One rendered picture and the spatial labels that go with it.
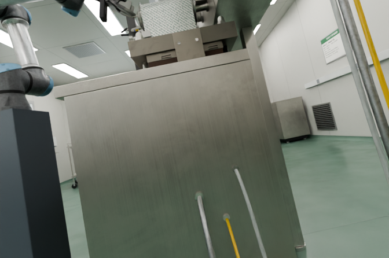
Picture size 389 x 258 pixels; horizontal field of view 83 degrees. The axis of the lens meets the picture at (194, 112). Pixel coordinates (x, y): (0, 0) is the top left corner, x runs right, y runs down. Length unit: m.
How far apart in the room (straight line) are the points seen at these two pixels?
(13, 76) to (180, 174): 0.87
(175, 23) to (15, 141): 0.82
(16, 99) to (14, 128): 0.16
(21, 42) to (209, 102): 1.06
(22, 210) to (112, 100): 0.58
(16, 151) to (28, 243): 0.35
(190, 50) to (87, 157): 0.50
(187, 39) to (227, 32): 0.15
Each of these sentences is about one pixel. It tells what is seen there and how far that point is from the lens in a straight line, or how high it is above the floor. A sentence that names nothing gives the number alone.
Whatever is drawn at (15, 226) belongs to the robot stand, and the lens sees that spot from 1.17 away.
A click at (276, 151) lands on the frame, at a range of 1.19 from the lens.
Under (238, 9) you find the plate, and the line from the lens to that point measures 1.08.
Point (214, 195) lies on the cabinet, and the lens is 0.75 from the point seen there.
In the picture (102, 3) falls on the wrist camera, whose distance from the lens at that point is 1.24.
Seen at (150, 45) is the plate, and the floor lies 1.00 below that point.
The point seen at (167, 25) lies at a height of 1.16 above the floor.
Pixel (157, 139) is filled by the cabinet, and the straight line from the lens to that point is 0.73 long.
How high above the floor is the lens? 0.66
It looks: 5 degrees up
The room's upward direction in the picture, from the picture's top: 12 degrees counter-clockwise
